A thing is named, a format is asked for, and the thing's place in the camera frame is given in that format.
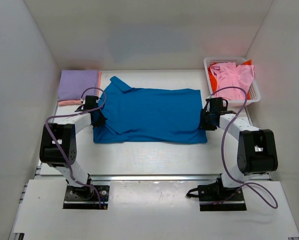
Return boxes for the blue polo t-shirt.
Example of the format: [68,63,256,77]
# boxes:
[93,76,208,144]

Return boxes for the folded purple t-shirt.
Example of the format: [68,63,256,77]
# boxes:
[57,70,99,102]

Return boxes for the pink t-shirt in basket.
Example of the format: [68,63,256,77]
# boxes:
[209,62,255,101]

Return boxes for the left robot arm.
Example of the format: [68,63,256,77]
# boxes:
[39,95,107,199]

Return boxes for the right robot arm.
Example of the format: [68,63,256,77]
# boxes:
[199,97,278,201]

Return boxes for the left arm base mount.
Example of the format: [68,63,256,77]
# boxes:
[62,179,110,210]

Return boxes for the orange t-shirt in basket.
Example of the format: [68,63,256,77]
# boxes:
[206,59,257,100]

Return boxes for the purple cable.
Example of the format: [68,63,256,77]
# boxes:
[205,86,279,210]
[44,87,108,210]

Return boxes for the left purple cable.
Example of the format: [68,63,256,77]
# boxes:
[44,87,108,210]

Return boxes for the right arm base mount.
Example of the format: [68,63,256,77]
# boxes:
[185,178,247,212]

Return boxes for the folded salmon pink t-shirt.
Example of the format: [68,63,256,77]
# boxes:
[58,71,102,106]

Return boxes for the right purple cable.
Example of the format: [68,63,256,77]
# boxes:
[205,86,279,210]

